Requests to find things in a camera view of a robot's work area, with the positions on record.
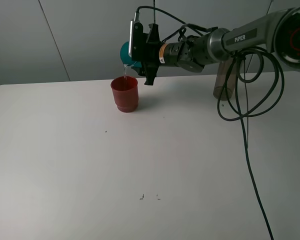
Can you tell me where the black camera cable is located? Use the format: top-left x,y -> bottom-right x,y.
133,6 -> 286,240

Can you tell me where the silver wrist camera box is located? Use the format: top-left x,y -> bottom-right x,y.
128,19 -> 135,58

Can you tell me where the smoky grey water bottle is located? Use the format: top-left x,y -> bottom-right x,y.
213,58 -> 236,101

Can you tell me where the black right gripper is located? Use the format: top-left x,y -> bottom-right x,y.
132,21 -> 162,86

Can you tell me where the teal translucent plastic cup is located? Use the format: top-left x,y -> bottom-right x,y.
120,41 -> 142,68

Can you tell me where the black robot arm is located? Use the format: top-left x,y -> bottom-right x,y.
127,6 -> 300,86

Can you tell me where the red plastic cup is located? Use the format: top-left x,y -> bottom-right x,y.
110,76 -> 139,113

